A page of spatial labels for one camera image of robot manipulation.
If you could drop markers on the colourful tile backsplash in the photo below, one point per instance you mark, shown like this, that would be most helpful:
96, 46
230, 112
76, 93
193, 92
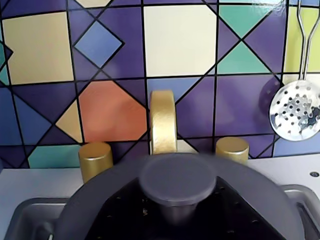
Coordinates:
180, 42

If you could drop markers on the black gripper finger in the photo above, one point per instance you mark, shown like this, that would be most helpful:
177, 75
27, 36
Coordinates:
125, 217
237, 217

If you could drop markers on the gray pot lid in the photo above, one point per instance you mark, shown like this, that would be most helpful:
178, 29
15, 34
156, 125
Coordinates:
180, 180

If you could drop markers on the steel skimmer spoon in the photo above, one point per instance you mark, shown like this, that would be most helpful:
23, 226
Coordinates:
295, 112

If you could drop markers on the gold faucet spout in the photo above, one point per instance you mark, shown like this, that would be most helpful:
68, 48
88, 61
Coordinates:
163, 122

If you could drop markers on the gold faucet knob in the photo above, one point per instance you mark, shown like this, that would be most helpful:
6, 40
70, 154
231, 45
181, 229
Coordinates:
232, 148
96, 157

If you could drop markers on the gray toy sink basin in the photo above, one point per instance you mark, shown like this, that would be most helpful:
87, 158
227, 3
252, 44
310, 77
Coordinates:
32, 217

